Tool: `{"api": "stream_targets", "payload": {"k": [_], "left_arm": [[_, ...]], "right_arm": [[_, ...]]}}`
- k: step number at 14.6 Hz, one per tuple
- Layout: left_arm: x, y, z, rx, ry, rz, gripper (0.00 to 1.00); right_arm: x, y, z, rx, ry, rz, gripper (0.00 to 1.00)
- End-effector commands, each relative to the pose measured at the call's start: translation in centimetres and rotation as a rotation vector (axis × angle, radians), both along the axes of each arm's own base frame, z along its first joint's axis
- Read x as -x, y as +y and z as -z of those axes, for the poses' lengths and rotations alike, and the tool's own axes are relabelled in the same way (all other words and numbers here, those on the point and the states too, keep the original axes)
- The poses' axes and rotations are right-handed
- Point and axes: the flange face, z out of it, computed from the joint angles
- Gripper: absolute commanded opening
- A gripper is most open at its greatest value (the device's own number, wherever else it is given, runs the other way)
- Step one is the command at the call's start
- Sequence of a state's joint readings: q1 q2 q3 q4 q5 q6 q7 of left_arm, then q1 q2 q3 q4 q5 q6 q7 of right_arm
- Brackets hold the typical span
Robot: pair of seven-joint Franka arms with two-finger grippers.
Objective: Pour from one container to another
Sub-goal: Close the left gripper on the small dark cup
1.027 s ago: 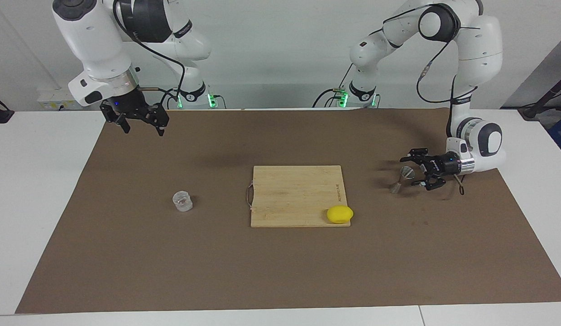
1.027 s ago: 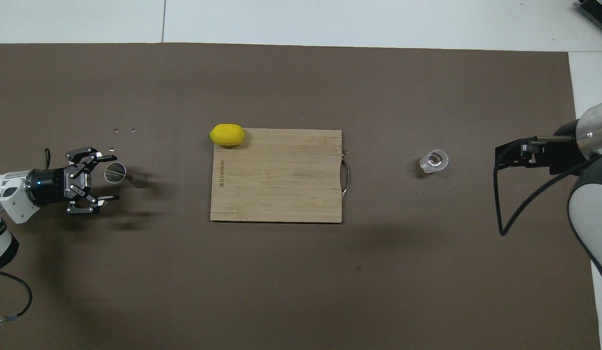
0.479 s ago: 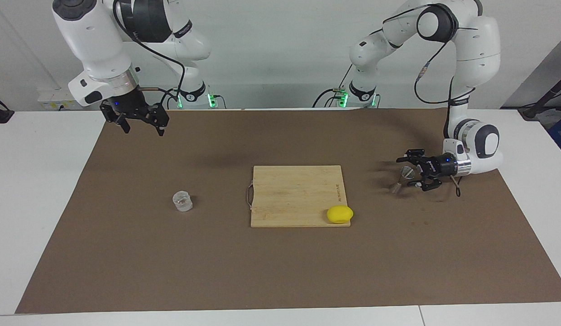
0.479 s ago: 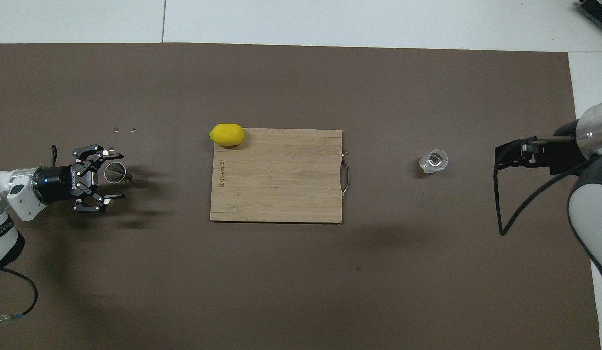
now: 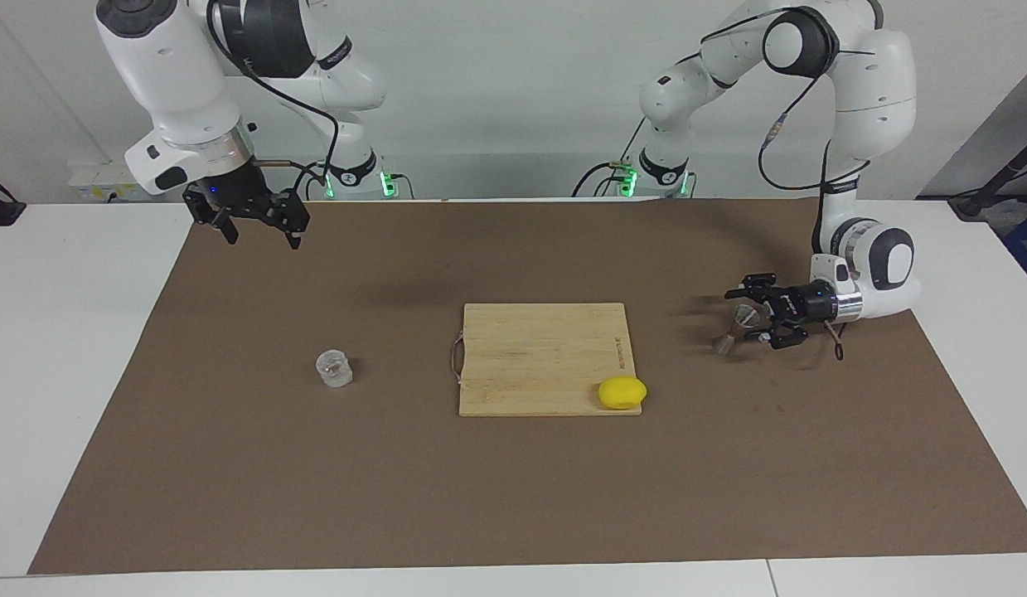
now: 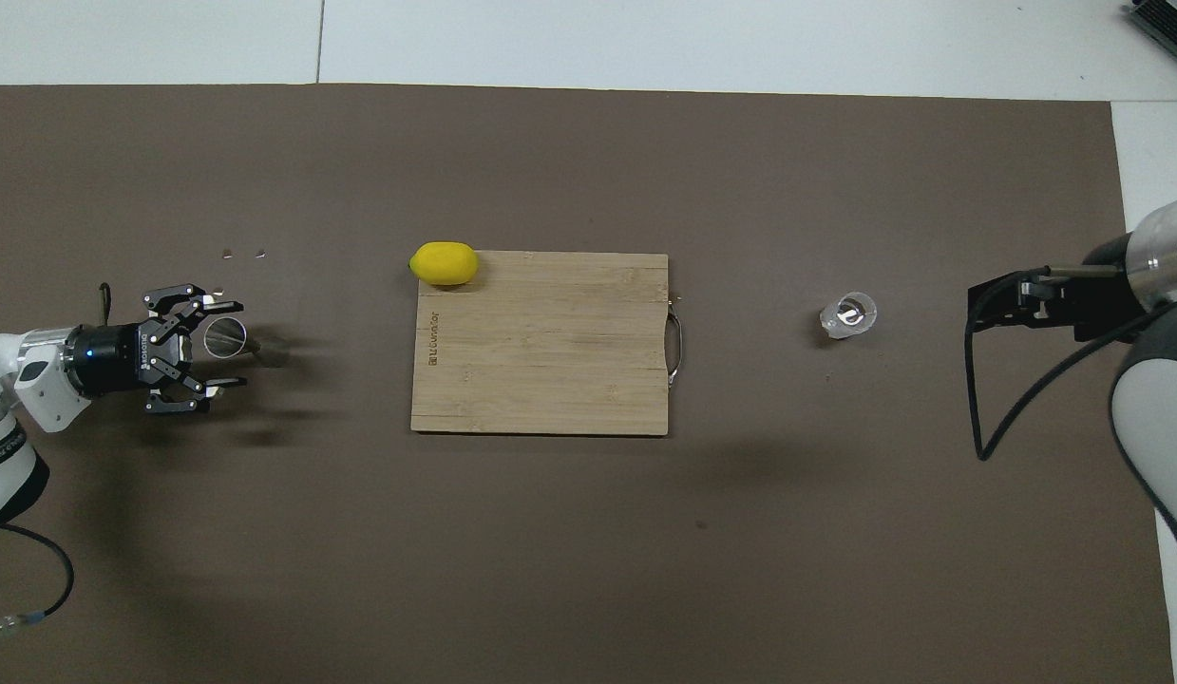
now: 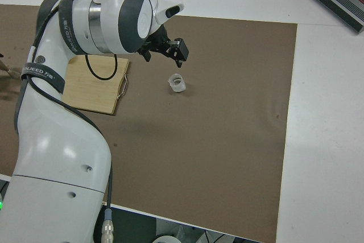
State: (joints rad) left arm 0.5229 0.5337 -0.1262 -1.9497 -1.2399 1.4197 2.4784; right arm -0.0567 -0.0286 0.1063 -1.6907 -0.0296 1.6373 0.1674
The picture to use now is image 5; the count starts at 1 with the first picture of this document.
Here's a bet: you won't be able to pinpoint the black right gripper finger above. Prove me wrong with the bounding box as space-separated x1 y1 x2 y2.
183 186 240 246
264 188 310 250

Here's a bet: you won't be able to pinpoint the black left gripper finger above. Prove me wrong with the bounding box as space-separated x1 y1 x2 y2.
740 314 809 350
724 273 787 304

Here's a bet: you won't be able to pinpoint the steel double jigger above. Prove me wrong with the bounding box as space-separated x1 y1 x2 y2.
712 304 763 356

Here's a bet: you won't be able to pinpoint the small clear glass cup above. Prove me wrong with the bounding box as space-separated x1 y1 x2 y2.
316 350 354 389

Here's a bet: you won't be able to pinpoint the white power strip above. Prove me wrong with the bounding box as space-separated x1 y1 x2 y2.
68 162 162 202

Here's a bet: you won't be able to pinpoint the yellow lemon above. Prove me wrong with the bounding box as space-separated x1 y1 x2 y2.
598 376 648 411

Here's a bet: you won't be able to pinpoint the black stand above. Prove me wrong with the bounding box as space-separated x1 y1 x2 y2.
948 133 1027 221

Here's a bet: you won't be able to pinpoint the bamboo cutting board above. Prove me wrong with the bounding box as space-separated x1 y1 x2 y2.
451 303 644 417

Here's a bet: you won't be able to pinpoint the brown table mat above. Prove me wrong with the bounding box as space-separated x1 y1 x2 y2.
28 197 1027 575

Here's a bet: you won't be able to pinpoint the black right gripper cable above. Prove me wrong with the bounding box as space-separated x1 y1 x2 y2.
206 0 342 200

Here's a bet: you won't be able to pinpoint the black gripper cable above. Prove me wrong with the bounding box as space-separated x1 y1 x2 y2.
700 8 874 362
206 0 342 200

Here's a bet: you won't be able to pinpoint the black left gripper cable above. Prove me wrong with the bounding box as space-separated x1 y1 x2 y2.
700 8 874 362

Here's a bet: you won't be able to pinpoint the black base cables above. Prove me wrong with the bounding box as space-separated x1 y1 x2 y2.
571 116 651 198

